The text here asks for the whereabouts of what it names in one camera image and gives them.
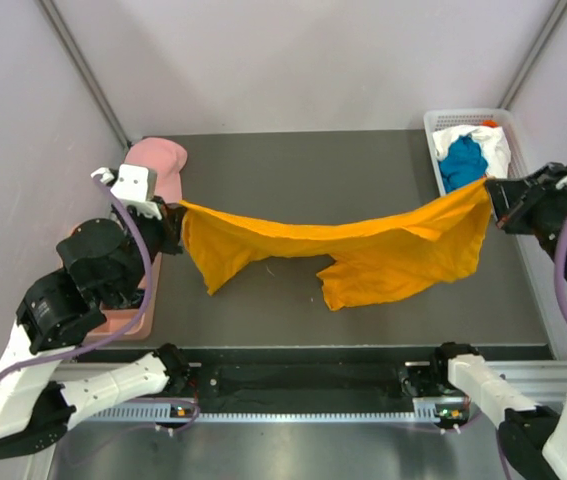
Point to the white t shirt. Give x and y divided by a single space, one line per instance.
492 140

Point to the white plastic laundry basket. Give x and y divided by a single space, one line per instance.
435 120

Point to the aluminium frame rail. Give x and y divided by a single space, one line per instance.
412 405

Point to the pink baseball cap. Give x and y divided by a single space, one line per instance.
167 159

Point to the blue t shirt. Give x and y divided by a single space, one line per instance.
463 164

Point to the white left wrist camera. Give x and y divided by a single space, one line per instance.
134 186

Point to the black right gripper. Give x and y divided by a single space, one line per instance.
511 198

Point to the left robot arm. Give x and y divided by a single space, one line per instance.
36 411

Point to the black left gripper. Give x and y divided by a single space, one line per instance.
170 223

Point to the pink divided organizer tray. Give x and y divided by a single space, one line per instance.
128 320

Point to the orange t shirt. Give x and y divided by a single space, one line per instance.
375 261

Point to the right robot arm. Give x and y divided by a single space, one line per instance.
532 437

